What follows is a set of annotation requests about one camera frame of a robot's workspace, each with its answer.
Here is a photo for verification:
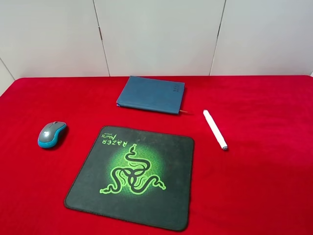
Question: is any blue notebook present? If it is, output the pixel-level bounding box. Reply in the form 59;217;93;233
116;76;185;115

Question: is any red velvet tablecloth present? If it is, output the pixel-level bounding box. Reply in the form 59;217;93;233
0;75;313;235

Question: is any grey and blue computer mouse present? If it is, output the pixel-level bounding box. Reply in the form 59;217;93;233
37;121;67;148

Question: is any white marker pen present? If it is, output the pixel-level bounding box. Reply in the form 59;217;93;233
203;110;228;151

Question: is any black green Razer mouse pad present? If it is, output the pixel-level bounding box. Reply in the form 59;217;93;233
64;126;194;231

